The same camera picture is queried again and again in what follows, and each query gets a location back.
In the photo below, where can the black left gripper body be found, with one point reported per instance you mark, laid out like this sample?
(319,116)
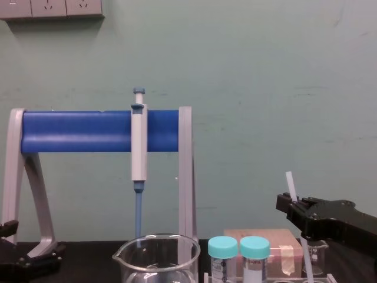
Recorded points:
(20,272)

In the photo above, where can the clear acrylic tube rack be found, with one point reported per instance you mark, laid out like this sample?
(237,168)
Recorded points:
(294,280)

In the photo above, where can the small clear glass beaker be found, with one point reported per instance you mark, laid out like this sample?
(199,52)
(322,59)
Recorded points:
(319,256)

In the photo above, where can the large clear glass beaker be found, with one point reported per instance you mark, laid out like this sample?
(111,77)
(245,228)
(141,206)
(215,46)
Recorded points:
(159,259)

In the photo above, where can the white-filled tube with teal cap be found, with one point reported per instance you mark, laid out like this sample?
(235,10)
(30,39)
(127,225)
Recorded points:
(255,247)

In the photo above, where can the white and blue pipette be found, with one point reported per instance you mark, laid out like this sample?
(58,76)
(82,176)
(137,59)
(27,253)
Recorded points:
(139,141)

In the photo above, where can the grey wall socket panel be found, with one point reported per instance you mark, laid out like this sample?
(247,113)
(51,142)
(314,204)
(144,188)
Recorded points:
(50,7)

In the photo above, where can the white stirring rod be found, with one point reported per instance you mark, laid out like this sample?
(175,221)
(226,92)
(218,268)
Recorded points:
(291,185)

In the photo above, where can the beige tape strip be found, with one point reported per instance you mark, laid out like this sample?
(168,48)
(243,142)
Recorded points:
(287,259)

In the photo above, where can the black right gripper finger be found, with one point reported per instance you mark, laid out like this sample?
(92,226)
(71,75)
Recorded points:
(308,204)
(290,210)

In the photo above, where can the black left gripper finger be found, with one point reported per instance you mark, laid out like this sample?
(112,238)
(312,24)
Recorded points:
(44,253)
(9,228)

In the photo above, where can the brown cardboard box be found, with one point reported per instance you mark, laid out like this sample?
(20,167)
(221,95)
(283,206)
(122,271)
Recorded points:
(282,237)

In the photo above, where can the grey and blue pipette stand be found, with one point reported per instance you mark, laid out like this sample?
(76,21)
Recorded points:
(76,131)

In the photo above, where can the clear tube with teal cap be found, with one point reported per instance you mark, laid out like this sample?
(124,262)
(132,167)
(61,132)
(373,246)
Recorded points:
(222,247)

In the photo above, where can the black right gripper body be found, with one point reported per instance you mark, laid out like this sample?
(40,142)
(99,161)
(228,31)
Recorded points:
(341,221)

